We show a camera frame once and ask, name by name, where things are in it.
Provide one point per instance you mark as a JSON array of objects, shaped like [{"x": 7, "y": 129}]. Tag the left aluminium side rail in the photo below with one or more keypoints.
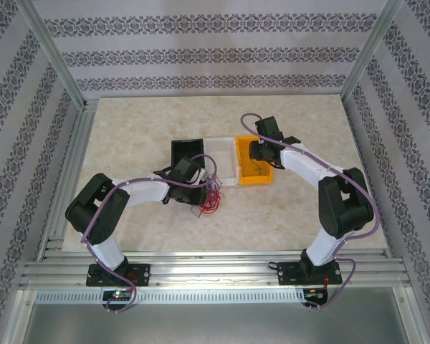
[{"x": 70, "y": 172}]

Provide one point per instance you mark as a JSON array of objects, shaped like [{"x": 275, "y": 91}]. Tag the black plastic bin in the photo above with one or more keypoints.
[{"x": 188, "y": 147}]

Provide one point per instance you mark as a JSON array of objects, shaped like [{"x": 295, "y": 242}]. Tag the left aluminium frame post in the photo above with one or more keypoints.
[{"x": 53, "y": 53}]

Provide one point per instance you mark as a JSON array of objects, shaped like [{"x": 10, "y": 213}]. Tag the grey metal shelf panel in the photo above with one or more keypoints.
[{"x": 215, "y": 324}]

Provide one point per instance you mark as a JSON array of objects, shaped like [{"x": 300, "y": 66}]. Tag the aluminium frame post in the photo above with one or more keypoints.
[
  {"x": 372, "y": 46},
  {"x": 53, "y": 53}
]

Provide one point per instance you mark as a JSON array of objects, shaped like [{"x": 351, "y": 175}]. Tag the right aluminium side rail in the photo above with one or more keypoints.
[{"x": 365, "y": 172}]

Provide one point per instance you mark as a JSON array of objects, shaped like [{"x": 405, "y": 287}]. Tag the yellow plastic bin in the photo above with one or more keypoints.
[{"x": 254, "y": 177}]

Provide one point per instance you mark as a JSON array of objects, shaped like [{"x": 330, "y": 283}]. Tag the aluminium front rail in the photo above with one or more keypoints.
[{"x": 215, "y": 270}]

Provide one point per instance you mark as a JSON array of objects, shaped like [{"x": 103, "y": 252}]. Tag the right controller circuit board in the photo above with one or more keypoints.
[{"x": 314, "y": 293}]

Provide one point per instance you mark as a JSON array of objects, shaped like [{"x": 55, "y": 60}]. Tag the aluminium side rail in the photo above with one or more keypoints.
[
  {"x": 70, "y": 172},
  {"x": 365, "y": 172}
]

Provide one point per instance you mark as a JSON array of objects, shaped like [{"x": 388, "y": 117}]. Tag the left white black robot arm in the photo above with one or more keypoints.
[{"x": 104, "y": 247}]

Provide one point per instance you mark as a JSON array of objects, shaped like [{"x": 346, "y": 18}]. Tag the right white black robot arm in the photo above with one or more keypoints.
[{"x": 322, "y": 251}]

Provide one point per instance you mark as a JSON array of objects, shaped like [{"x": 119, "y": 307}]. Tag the white translucent plastic bin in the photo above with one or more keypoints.
[{"x": 222, "y": 161}]

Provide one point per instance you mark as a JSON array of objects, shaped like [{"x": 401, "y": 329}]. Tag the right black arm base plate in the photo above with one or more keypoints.
[{"x": 290, "y": 274}]

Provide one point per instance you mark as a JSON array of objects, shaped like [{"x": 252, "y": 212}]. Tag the left controller circuit board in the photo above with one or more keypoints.
[{"x": 118, "y": 294}]

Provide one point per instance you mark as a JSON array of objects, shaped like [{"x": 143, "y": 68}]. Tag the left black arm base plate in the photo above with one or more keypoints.
[{"x": 141, "y": 274}]

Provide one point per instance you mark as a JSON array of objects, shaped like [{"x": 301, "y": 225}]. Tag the right aluminium frame post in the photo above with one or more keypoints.
[{"x": 372, "y": 46}]

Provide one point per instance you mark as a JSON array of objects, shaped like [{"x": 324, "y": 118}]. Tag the controller circuit board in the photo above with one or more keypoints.
[
  {"x": 118, "y": 294},
  {"x": 314, "y": 293}
]

